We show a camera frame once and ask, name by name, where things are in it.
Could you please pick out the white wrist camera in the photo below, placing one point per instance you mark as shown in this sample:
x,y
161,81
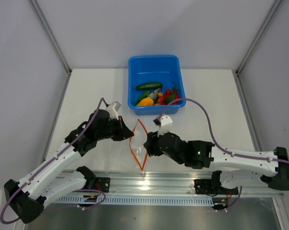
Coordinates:
x,y
165,124
112,109

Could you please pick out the slotted white cable duct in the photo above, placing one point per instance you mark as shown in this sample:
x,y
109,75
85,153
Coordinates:
x,y
137,200

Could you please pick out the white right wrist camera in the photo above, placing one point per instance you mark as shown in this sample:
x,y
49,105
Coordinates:
x,y
165,124

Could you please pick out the small green chili pepper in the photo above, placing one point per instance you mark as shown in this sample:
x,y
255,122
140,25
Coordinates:
x,y
142,96

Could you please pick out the grey toy fish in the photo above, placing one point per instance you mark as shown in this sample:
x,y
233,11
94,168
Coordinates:
x,y
154,94

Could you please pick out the yellow orange bell pepper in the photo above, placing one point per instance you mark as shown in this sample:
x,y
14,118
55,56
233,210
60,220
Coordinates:
x,y
146,102

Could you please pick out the right aluminium frame post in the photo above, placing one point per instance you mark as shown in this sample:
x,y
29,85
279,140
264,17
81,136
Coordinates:
x,y
277,4

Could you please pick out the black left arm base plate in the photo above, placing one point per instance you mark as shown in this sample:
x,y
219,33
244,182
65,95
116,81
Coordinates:
x,y
102,184

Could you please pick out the green cucumber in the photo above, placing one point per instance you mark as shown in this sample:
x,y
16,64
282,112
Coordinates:
x,y
149,86

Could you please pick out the clear orange zip top bag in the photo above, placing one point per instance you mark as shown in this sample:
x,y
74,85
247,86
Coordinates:
x,y
136,145

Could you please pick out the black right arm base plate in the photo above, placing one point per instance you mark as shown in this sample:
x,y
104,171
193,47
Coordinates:
x,y
205,187

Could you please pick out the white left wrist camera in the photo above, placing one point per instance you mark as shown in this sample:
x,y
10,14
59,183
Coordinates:
x,y
112,109

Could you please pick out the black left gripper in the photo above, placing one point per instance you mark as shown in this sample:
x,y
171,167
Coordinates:
x,y
123,132

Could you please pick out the blue plastic bin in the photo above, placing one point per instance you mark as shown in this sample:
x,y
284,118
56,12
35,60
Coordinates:
x,y
161,68

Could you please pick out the aluminium mounting rail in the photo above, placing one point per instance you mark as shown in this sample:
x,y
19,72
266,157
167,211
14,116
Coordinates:
x,y
152,183

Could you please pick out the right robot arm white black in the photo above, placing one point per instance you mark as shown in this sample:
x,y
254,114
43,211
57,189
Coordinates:
x,y
230,168

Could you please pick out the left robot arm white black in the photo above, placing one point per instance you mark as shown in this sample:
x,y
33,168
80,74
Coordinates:
x,y
29,196

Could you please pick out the left aluminium frame post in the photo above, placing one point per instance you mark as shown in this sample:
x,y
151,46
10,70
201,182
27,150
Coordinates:
x,y
49,34

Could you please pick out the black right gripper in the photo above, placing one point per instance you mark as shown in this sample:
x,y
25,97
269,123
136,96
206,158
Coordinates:
x,y
152,138

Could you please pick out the aluminium frame post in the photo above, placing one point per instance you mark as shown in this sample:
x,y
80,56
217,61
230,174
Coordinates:
x,y
277,4
49,34

